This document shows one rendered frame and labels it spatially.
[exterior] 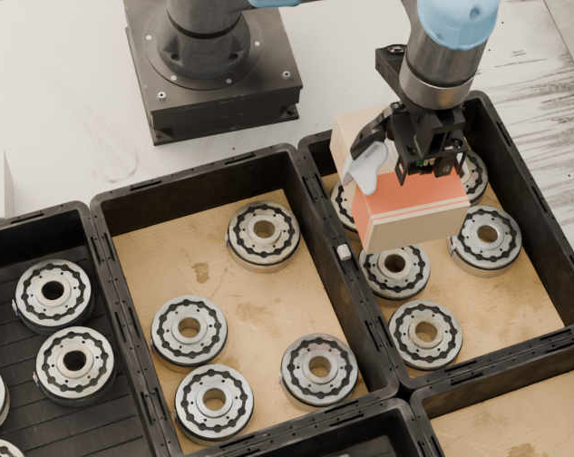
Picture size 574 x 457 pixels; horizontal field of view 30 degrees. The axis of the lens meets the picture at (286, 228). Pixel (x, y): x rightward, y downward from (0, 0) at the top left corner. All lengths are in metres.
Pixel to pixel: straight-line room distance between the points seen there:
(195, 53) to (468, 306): 0.57
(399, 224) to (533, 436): 0.38
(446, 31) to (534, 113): 0.90
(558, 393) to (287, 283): 0.40
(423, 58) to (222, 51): 0.69
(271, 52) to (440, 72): 0.74
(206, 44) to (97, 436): 0.63
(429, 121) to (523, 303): 0.51
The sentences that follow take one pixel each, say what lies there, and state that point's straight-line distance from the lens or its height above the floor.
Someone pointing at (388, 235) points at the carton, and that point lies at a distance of 1.30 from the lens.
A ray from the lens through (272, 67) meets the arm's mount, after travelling 1.78.
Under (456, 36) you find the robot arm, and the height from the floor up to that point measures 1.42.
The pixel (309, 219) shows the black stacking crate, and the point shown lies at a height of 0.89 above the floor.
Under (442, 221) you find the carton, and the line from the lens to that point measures 1.31.
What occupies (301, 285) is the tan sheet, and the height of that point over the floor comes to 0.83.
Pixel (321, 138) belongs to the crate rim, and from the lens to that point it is 1.54.
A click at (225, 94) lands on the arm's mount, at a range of 1.74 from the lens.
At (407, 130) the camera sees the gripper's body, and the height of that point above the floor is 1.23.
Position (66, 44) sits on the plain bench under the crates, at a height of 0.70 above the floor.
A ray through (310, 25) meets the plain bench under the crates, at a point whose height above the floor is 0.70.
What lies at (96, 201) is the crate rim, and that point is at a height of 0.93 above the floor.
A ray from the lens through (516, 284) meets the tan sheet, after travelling 1.59.
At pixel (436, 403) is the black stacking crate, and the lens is 1.43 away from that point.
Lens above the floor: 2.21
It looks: 61 degrees down
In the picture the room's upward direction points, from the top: 7 degrees clockwise
